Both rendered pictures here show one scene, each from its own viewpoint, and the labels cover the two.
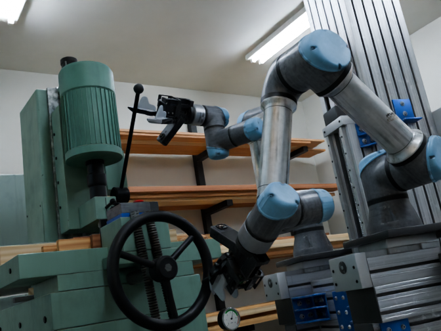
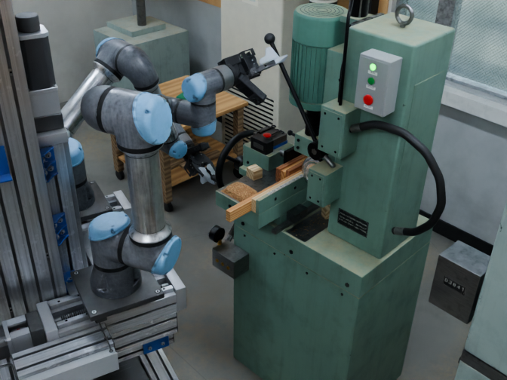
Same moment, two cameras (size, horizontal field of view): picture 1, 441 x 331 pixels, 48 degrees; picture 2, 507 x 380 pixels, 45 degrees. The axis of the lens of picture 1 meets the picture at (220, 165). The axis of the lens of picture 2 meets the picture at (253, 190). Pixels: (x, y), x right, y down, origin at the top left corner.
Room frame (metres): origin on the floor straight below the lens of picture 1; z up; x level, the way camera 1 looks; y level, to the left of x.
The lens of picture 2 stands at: (3.37, -0.10, 2.06)
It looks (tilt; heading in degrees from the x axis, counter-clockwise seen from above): 32 degrees down; 171
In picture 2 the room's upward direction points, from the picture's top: 1 degrees clockwise
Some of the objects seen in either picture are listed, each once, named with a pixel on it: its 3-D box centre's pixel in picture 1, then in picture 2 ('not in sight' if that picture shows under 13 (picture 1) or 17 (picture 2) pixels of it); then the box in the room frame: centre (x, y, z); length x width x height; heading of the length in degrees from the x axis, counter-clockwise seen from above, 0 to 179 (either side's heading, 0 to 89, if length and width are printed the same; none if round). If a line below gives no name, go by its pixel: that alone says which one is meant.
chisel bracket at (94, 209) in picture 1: (98, 215); (314, 147); (1.51, 0.40, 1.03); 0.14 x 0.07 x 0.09; 38
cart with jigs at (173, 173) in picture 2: not in sight; (176, 133); (-0.02, -0.06, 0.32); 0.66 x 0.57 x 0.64; 127
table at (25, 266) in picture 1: (123, 259); (284, 173); (1.42, 0.31, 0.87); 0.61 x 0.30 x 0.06; 128
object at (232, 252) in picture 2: not in sight; (229, 258); (1.55, 0.09, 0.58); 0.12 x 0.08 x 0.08; 38
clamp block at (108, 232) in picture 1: (135, 237); (268, 154); (1.35, 0.26, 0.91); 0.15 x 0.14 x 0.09; 128
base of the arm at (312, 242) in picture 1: (311, 242); (115, 269); (1.91, -0.29, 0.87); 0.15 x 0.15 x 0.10
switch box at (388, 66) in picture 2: not in sight; (377, 83); (1.84, 0.47, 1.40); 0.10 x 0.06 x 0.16; 38
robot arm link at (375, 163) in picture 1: (383, 175); (66, 160); (1.44, -0.47, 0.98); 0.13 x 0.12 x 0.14; 36
